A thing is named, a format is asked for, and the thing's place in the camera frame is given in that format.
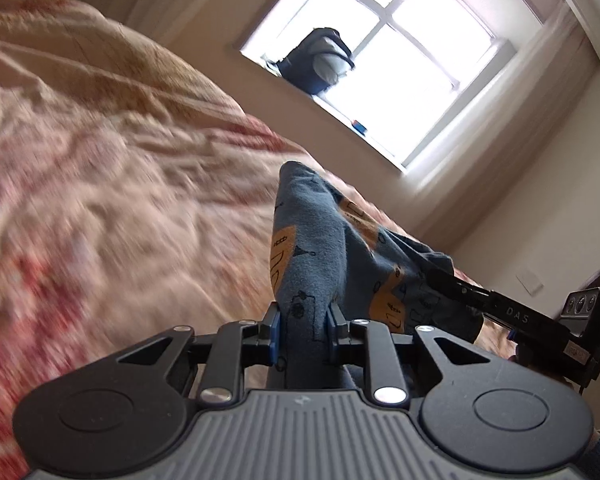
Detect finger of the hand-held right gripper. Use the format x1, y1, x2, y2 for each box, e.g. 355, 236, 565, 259
424, 266, 496, 320

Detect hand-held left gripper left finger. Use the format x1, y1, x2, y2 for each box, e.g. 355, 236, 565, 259
115, 302, 284, 406

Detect blue printed pants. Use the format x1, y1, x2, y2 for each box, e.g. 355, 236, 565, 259
267, 160, 487, 392

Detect pink floral blanket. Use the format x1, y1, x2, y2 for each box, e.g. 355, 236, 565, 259
0, 0, 518, 480

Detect dark blue backpack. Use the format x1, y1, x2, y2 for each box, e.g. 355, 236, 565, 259
275, 27, 357, 97

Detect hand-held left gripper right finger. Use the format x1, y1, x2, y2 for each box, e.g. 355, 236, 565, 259
324, 302, 492, 405

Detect white framed window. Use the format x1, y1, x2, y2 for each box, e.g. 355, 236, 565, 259
240, 0, 547, 175

